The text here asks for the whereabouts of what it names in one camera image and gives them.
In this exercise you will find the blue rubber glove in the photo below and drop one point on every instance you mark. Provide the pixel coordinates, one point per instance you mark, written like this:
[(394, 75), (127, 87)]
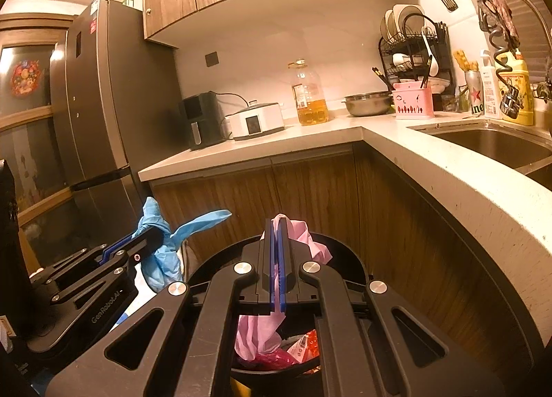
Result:
[(164, 267)]

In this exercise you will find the spring kitchen faucet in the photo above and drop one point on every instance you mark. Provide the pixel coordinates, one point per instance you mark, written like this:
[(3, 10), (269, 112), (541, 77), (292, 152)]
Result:
[(511, 99)]

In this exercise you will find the steel sink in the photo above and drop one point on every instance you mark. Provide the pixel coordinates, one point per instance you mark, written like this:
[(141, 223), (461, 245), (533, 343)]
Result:
[(496, 146)]

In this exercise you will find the white electric cooker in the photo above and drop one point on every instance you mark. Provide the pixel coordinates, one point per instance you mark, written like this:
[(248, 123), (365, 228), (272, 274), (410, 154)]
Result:
[(254, 123)]

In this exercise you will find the light pink plastic bag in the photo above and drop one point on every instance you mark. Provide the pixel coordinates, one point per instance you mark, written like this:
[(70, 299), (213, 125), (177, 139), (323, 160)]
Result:
[(310, 241)]

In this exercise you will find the cooking oil bottle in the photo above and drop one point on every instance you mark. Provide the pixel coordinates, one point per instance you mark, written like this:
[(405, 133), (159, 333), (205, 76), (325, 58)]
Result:
[(310, 108)]

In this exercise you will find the wooden glass door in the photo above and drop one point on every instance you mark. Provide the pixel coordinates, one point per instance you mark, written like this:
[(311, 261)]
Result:
[(26, 116)]

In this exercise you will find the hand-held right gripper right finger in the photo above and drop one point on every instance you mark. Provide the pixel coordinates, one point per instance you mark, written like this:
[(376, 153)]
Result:
[(282, 259)]

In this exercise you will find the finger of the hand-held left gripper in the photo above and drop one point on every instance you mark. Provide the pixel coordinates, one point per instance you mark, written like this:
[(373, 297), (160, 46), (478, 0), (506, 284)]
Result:
[(146, 246), (77, 256)]

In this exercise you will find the white bowl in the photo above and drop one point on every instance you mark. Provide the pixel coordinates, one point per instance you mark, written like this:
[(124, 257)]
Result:
[(407, 59)]

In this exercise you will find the red round door decoration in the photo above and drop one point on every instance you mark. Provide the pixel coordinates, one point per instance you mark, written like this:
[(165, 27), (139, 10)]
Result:
[(26, 77)]

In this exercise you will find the curved metal faucet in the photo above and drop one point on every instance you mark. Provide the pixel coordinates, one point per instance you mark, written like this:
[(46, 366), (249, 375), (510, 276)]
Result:
[(534, 5)]

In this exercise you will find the magenta plastic bag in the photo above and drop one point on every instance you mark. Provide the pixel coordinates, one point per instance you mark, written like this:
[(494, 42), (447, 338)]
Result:
[(276, 360)]

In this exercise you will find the white ladle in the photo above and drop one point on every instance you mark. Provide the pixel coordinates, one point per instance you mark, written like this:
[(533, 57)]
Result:
[(429, 51)]

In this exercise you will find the black dish rack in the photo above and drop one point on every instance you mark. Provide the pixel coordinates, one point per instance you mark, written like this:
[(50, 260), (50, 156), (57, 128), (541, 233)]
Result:
[(444, 56)]

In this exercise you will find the white pump bottle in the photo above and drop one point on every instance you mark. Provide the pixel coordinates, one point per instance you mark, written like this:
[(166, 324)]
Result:
[(490, 86)]

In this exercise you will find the grey refrigerator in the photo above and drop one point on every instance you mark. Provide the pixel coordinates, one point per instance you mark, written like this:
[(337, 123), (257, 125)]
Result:
[(108, 99)]

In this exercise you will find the steel bowl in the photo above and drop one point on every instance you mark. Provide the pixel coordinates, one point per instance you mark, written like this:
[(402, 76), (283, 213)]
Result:
[(368, 105)]

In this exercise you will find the black air fryer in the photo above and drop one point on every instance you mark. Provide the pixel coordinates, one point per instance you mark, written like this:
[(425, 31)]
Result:
[(202, 121)]

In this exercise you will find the dark wall socket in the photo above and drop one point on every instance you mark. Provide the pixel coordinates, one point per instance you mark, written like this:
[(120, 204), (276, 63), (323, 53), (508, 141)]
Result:
[(212, 59)]

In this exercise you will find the black trash bin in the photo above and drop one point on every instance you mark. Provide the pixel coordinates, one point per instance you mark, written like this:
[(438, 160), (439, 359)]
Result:
[(345, 259)]

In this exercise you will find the pink utensil holder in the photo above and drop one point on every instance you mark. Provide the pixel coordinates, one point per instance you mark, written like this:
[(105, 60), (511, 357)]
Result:
[(412, 103)]

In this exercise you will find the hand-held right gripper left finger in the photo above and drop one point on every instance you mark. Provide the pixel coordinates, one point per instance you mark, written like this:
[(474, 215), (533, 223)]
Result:
[(269, 259)]

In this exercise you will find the white plate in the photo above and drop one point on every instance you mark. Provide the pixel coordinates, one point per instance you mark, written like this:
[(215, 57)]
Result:
[(387, 26), (409, 17)]

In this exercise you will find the purple dish cloth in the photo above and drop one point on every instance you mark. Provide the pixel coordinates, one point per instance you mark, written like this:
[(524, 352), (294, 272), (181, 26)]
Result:
[(496, 4)]

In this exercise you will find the white red plastic bag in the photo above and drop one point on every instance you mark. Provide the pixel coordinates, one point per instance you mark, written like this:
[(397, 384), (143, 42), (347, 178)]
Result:
[(302, 345)]

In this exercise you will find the yellow detergent bottle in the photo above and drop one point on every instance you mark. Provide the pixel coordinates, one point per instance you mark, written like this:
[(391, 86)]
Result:
[(522, 90)]

